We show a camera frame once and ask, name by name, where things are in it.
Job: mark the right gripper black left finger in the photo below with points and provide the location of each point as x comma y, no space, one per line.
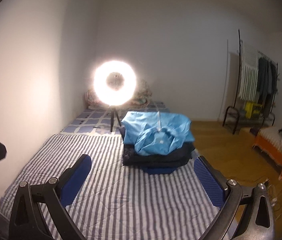
27,220

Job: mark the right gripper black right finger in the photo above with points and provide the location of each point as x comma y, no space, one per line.
256,222

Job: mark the light blue work coat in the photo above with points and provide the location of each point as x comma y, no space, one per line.
156,132

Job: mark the black clothes rack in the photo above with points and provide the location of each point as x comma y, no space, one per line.
235,114

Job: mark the dark hanging clothes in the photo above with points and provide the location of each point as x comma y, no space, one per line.
267,84

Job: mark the dark navy folded jacket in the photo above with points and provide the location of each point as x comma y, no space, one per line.
175,159

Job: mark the orange striped low bed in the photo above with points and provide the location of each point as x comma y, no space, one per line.
269,140

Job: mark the blue folded garment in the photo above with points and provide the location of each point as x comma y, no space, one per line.
155,170

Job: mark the grey striped quilt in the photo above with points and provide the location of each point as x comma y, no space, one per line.
117,201

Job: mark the yellow crate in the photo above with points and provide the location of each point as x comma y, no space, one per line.
253,110

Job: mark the blue checkered bedsheet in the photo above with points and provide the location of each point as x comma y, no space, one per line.
98,121

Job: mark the striped cloth on rack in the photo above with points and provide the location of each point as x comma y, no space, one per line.
248,73

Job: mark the ring light on tripod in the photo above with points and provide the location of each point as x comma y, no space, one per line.
114,83

